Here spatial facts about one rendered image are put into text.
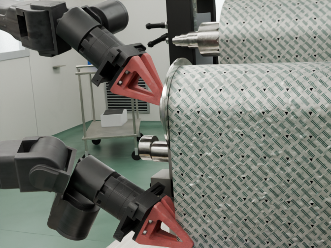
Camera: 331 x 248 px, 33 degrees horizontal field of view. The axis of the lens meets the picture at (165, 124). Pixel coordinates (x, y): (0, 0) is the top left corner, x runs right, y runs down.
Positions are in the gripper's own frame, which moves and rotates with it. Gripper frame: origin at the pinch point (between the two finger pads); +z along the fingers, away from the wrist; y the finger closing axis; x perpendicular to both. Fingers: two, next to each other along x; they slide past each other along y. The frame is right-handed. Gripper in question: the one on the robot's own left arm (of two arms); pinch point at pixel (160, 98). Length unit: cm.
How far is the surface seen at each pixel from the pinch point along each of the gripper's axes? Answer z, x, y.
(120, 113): -127, -220, -427
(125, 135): -99, -214, -387
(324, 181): 25.4, 9.1, 8.1
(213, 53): -1.7, 4.8, -21.2
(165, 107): 3.4, 3.1, 8.6
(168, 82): 1.4, 5.5, 7.2
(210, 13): -11.1, 6.3, -39.0
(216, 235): 19.8, -7.0, 8.1
